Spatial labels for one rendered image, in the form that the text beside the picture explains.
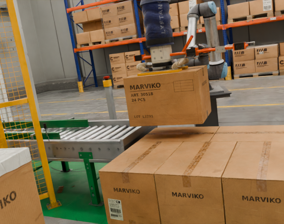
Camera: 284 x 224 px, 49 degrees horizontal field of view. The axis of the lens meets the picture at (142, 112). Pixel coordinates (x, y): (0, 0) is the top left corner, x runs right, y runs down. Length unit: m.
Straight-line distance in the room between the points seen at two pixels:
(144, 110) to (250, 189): 1.07
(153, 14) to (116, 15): 8.37
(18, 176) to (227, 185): 1.12
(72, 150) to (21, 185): 1.73
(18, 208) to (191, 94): 1.58
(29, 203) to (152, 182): 0.98
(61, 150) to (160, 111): 0.98
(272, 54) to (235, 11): 1.58
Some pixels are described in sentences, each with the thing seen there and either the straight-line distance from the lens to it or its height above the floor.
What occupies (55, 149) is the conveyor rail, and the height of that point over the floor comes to 0.51.
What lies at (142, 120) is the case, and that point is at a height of 0.72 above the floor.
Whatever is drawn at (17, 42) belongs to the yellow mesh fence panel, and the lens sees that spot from 2.77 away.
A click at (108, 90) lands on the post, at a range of 3.38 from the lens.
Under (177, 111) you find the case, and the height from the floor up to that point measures 0.78.
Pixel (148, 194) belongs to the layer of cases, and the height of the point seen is 0.40.
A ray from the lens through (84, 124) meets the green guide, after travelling 3.33.
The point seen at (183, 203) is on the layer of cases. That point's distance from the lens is 1.91.
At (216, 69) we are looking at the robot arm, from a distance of 3.14.
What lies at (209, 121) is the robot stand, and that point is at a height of 0.46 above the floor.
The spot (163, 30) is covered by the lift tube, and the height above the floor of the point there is 1.39.
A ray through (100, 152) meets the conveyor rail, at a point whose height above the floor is 0.49.
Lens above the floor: 1.28
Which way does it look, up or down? 12 degrees down
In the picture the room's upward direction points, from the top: 8 degrees counter-clockwise
